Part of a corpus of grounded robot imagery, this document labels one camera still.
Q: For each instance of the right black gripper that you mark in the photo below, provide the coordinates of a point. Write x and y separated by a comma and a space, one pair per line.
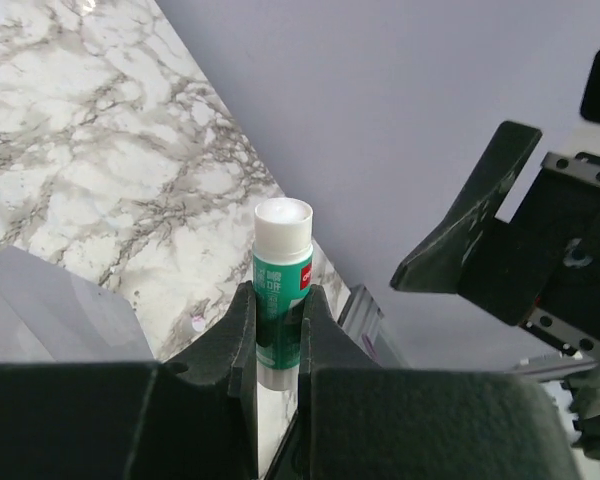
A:
540, 271

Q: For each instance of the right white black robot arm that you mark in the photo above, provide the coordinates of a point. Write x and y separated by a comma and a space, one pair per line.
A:
595, 410

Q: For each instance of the aluminium frame rail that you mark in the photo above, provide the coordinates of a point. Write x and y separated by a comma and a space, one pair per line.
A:
364, 322

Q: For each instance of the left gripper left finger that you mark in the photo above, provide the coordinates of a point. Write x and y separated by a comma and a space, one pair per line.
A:
192, 417

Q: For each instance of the green white glue stick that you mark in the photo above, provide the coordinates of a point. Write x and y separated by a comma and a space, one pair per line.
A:
282, 270

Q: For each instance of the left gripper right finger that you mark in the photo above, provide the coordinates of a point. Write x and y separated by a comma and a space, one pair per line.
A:
358, 420

